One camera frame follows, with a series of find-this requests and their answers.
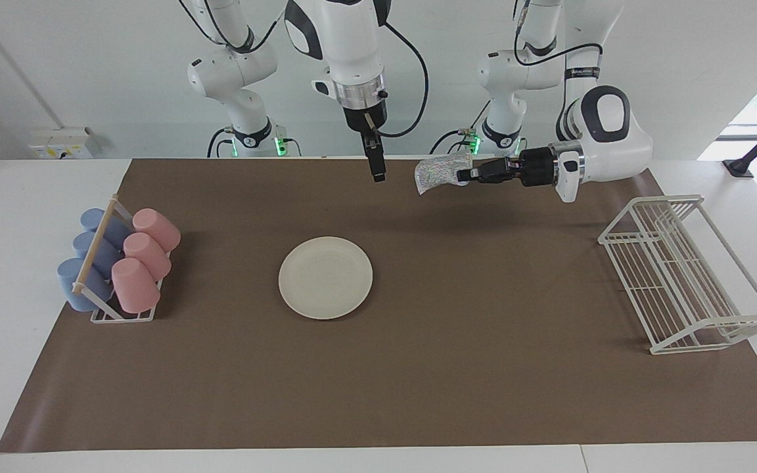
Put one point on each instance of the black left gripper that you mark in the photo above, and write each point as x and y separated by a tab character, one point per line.
536	167

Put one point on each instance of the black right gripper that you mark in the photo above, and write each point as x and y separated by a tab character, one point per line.
359	121

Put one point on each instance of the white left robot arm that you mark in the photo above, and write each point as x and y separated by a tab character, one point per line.
608	144

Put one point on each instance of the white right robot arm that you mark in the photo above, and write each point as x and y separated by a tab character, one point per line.
345	39

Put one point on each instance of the cream round plate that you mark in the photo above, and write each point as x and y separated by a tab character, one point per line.
326	278

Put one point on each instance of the brown table mat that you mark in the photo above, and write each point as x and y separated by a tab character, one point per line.
451	381

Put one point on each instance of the pink plastic cup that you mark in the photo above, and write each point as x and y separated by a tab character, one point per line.
148	255
156	228
135	286

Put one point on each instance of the blue plastic cup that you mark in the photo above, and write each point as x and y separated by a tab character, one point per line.
108	255
69	282
115	230

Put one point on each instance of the white cup holder rack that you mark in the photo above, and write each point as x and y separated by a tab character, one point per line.
97	243

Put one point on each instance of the white wall outlet box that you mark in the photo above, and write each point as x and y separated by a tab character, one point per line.
60	143

